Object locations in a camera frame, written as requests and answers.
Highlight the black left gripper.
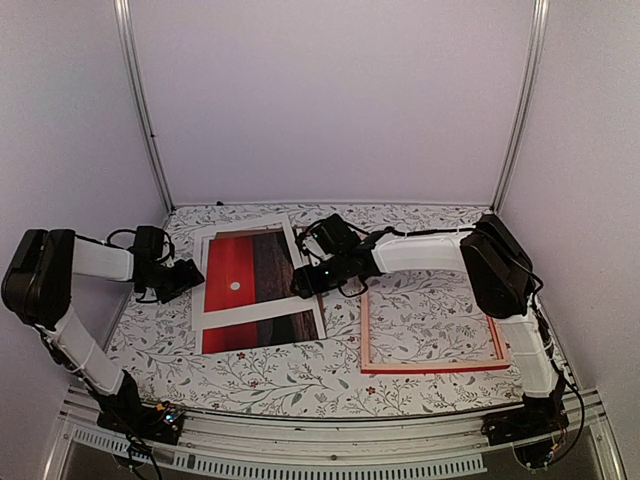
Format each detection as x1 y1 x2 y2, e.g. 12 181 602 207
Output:
143 258 204 304

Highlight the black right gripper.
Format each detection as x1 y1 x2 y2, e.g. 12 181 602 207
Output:
289 253 349 300

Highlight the red grey photo print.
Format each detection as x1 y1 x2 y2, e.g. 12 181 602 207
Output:
192 223 327 354

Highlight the red wooden picture frame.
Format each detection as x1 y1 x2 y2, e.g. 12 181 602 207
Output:
360 293 510 375

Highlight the brown backing board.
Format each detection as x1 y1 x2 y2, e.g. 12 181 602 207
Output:
293 227 306 251

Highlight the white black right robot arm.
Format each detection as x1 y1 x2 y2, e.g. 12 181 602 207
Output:
291 214 566 436

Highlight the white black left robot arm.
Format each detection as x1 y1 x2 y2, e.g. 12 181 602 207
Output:
1 225 205 434

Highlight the floral patterned table mat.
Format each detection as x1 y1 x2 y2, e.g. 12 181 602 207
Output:
106 205 524 418

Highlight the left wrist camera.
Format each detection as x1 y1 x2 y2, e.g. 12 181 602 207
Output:
156 245 175 265

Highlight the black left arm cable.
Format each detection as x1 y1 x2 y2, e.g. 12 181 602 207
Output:
104 227 176 261

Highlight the aluminium front rail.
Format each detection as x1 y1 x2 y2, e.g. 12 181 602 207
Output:
43 388 626 479

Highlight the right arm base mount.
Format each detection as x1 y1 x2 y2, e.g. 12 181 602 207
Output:
481 389 586 471

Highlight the left aluminium corner post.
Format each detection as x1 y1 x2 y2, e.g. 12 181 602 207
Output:
113 0 175 213

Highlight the aluminium corner post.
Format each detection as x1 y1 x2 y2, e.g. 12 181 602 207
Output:
491 0 551 214
113 0 175 213

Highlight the right aluminium corner post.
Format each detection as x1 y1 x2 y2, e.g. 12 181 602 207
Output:
491 0 551 214

